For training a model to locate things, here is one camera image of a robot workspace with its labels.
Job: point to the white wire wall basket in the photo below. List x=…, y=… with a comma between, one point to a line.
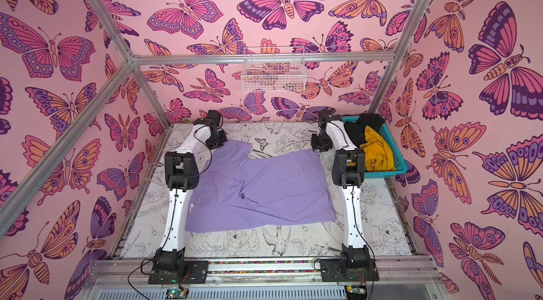
x=273, y=76

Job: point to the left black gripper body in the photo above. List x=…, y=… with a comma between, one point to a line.
x=219, y=141

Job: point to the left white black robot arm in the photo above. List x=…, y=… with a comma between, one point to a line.
x=182, y=177

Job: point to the teal plastic laundry basket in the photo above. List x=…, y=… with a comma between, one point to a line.
x=400, y=165

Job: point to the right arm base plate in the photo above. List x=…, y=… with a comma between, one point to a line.
x=331, y=271

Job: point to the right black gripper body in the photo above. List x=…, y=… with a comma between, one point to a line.
x=319, y=143

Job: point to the aluminium frame horizontal bar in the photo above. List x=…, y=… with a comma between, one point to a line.
x=281, y=57

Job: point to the lavender purple t-shirt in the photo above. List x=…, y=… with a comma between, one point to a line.
x=237, y=192

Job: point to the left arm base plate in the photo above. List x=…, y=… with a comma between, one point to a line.
x=188, y=272

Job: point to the mustard yellow t-shirt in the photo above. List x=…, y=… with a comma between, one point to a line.
x=378, y=154

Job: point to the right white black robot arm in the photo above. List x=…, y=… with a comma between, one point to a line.
x=348, y=173

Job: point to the black t-shirt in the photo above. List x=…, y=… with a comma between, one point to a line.
x=356, y=130

